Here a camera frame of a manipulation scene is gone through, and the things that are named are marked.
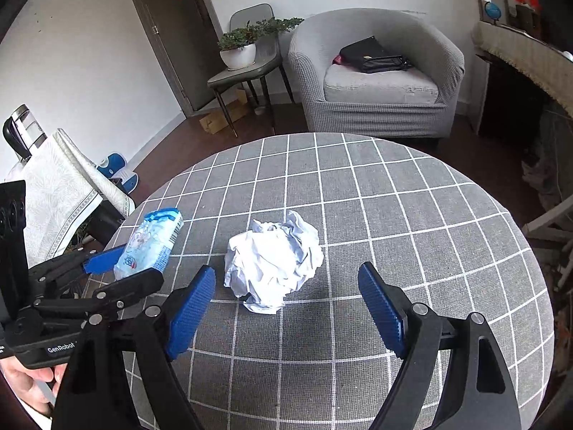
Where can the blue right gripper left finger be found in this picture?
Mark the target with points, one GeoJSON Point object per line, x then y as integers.
{"type": "Point", "coordinates": [185, 308]}

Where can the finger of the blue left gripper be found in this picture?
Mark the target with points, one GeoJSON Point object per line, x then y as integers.
{"type": "Point", "coordinates": [100, 263]}
{"type": "Point", "coordinates": [128, 291]}

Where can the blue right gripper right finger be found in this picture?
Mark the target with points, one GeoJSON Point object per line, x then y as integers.
{"type": "Point", "coordinates": [384, 302]}

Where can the blue white tissue pack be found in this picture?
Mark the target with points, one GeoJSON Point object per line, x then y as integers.
{"type": "Point", "coordinates": [150, 245]}

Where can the light blue paper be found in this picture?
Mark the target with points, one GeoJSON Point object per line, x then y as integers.
{"type": "Point", "coordinates": [270, 261]}

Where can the person's left hand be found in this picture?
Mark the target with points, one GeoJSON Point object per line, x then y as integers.
{"type": "Point", "coordinates": [25, 383]}

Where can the white patterned tablecloth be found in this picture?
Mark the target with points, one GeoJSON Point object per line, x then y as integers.
{"type": "Point", "coordinates": [62, 188]}

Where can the grey checked round tablecloth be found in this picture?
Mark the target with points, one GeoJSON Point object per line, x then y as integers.
{"type": "Point", "coordinates": [320, 363]}

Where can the blue white slipper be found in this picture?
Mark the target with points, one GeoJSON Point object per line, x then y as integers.
{"type": "Point", "coordinates": [114, 168]}

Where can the cardboard box on floor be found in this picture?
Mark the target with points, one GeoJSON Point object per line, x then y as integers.
{"type": "Point", "coordinates": [237, 109]}

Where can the grey armchair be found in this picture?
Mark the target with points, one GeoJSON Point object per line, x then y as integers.
{"type": "Point", "coordinates": [417, 103]}

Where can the grey door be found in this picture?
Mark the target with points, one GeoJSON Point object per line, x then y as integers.
{"type": "Point", "coordinates": [184, 41]}

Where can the grey dining chair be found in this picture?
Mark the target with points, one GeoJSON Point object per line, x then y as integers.
{"type": "Point", "coordinates": [268, 57]}

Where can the white potted green plant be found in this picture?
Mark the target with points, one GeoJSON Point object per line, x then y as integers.
{"type": "Point", "coordinates": [237, 47]}

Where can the black leather bag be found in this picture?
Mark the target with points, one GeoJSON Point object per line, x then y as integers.
{"type": "Point", "coordinates": [369, 57]}

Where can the beige fringed desk cloth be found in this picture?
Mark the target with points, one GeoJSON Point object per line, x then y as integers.
{"type": "Point", "coordinates": [546, 67]}

